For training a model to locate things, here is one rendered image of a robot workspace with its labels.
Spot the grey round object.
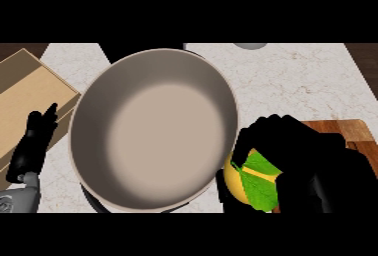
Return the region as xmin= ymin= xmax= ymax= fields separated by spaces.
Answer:
xmin=232 ymin=42 xmax=270 ymax=51

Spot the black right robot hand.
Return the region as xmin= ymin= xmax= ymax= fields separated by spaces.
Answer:
xmin=215 ymin=113 xmax=378 ymax=214

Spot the yellow lemon with green leaves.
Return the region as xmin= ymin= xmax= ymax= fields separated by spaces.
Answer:
xmin=223 ymin=148 xmax=285 ymax=213

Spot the large beige pot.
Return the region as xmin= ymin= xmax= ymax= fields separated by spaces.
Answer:
xmin=68 ymin=42 xmax=240 ymax=214

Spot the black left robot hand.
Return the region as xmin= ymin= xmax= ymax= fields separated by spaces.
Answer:
xmin=4 ymin=102 xmax=60 ymax=184

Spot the brown wooden cutting board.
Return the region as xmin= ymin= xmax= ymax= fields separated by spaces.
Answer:
xmin=298 ymin=118 xmax=378 ymax=179

